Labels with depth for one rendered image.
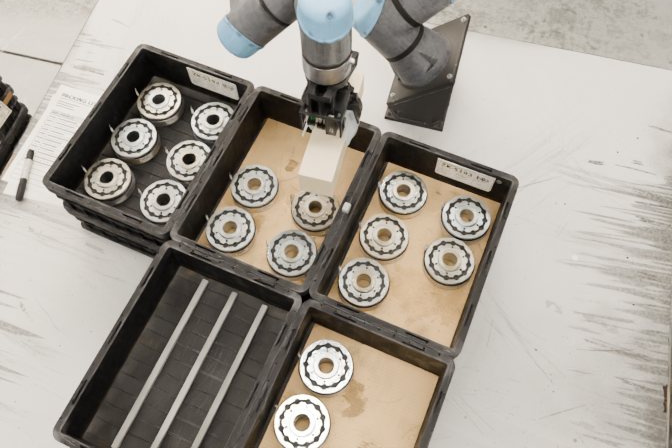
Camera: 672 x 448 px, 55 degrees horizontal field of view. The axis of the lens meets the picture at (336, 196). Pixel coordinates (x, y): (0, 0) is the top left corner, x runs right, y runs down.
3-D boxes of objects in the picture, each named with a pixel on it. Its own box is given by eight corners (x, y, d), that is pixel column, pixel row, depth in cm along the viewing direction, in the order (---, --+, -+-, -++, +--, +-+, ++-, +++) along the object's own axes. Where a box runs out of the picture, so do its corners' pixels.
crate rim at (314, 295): (383, 134, 140) (384, 128, 138) (518, 183, 134) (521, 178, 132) (306, 299, 124) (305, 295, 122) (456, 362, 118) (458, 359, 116)
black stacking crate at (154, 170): (153, 74, 160) (141, 43, 149) (262, 114, 154) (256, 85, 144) (61, 208, 143) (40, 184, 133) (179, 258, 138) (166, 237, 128)
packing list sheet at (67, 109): (54, 83, 172) (53, 82, 171) (136, 101, 169) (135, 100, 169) (-5, 191, 158) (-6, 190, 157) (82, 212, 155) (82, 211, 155)
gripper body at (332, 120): (299, 131, 110) (294, 89, 99) (312, 90, 114) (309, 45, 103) (343, 140, 109) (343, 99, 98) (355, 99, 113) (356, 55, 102)
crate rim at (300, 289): (258, 89, 145) (257, 83, 143) (383, 134, 140) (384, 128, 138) (168, 242, 129) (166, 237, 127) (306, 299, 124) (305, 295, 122)
